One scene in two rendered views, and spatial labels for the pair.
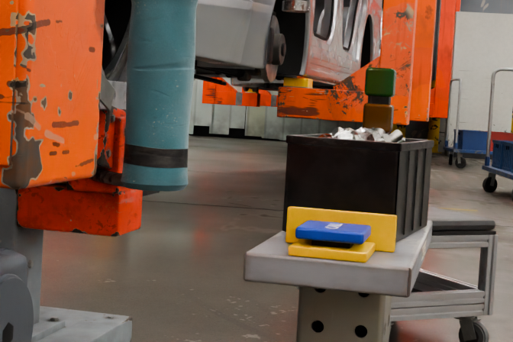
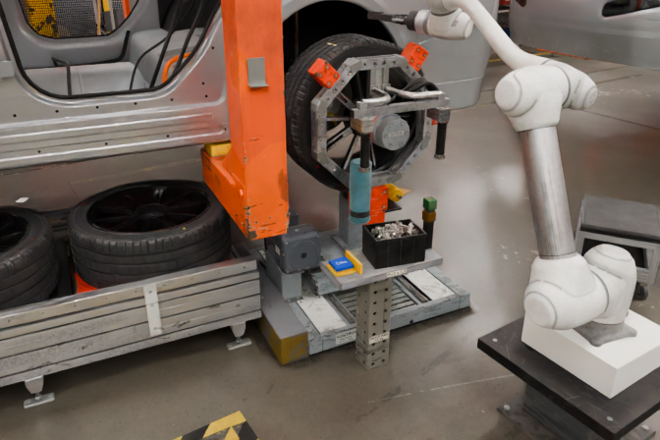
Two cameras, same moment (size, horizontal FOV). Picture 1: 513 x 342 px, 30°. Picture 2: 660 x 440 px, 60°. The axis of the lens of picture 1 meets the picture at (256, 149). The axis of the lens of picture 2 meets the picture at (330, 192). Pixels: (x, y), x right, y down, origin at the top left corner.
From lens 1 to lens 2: 1.72 m
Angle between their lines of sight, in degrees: 54
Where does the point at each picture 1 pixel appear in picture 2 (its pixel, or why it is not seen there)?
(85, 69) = (277, 210)
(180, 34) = (358, 178)
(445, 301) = not seen: hidden behind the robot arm
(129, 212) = (373, 219)
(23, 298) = (310, 247)
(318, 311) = not seen: hidden behind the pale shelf
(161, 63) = (353, 187)
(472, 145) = not seen: outside the picture
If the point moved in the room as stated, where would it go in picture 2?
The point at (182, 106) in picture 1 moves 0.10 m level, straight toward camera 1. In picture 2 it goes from (360, 199) to (342, 206)
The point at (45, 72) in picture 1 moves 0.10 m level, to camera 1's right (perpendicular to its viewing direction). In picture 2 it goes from (255, 216) to (271, 225)
